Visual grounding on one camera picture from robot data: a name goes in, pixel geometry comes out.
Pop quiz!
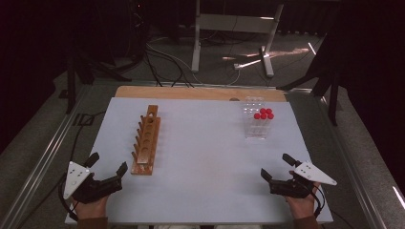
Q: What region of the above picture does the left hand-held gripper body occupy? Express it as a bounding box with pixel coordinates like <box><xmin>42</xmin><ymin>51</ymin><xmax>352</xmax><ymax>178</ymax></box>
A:
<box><xmin>62</xmin><ymin>160</ymin><xmax>123</xmax><ymax>205</ymax></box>

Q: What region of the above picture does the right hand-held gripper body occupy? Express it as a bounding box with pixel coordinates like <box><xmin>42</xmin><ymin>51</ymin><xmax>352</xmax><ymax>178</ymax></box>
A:
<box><xmin>269</xmin><ymin>160</ymin><xmax>338</xmax><ymax>199</ymax></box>

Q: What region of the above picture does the wooden test tube rack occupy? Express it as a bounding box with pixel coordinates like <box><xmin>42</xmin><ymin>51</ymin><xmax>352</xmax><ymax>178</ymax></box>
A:
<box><xmin>130</xmin><ymin>104</ymin><xmax>161</xmax><ymax>177</ymax></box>

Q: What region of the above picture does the clear plastic test tube rack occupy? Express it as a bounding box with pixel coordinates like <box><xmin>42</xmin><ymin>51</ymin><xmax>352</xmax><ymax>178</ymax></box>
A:
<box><xmin>243</xmin><ymin>95</ymin><xmax>275</xmax><ymax>141</ymax></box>

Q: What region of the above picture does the person's left hand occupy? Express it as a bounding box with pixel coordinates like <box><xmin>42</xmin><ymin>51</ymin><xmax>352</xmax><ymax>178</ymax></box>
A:
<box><xmin>72</xmin><ymin>195</ymin><xmax>109</xmax><ymax>220</ymax></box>

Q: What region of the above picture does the person's right hand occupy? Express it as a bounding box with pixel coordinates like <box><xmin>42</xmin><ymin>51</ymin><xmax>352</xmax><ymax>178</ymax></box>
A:
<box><xmin>285</xmin><ymin>182</ymin><xmax>321</xmax><ymax>220</ymax></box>

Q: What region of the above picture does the white table board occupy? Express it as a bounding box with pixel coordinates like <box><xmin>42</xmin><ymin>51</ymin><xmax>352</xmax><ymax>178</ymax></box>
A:
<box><xmin>65</xmin><ymin>96</ymin><xmax>334</xmax><ymax>225</ymax></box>

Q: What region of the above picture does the black angled stand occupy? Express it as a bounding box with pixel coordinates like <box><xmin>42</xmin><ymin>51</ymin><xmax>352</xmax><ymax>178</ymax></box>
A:
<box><xmin>276</xmin><ymin>30</ymin><xmax>342</xmax><ymax>127</ymax></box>

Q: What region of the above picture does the black tripod stand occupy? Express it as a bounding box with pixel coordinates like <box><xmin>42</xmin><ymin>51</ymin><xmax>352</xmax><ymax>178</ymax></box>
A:
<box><xmin>58</xmin><ymin>47</ymin><xmax>133</xmax><ymax>115</ymax></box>

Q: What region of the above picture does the white metal stand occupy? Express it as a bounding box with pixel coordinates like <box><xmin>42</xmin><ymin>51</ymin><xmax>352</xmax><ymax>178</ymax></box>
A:
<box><xmin>190</xmin><ymin>0</ymin><xmax>285</xmax><ymax>79</ymax></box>

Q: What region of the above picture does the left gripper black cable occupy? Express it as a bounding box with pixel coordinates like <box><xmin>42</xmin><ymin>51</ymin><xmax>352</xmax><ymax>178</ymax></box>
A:
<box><xmin>57</xmin><ymin>180</ymin><xmax>79</xmax><ymax>222</ymax></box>

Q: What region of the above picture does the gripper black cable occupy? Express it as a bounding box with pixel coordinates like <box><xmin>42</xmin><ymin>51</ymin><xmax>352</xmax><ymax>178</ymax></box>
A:
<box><xmin>57</xmin><ymin>180</ymin><xmax>79</xmax><ymax>222</ymax></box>
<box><xmin>305</xmin><ymin>184</ymin><xmax>327</xmax><ymax>219</ymax></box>

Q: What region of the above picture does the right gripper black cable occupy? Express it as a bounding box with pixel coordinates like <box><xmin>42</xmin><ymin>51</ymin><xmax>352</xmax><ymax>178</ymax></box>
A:
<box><xmin>305</xmin><ymin>184</ymin><xmax>327</xmax><ymax>219</ymax></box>

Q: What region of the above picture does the black floor bracket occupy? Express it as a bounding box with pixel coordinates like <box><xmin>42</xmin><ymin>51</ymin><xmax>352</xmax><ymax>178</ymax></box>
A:
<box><xmin>73</xmin><ymin>113</ymin><xmax>96</xmax><ymax>127</ymax></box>

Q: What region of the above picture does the aluminium frame rail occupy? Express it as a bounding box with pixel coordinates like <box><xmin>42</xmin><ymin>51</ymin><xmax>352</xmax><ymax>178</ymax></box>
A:
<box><xmin>317</xmin><ymin>94</ymin><xmax>387</xmax><ymax>229</ymax></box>
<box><xmin>0</xmin><ymin>84</ymin><xmax>94</xmax><ymax>229</ymax></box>

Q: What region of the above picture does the black floor cable bundle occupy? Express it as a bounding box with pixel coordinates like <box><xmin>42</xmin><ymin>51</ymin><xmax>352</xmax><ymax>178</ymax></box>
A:
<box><xmin>144</xmin><ymin>43</ymin><xmax>195</xmax><ymax>89</ymax></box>

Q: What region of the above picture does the white floor cable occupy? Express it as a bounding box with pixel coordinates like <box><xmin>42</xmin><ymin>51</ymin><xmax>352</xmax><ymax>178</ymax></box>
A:
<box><xmin>146</xmin><ymin>42</ymin><xmax>242</xmax><ymax>87</ymax></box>

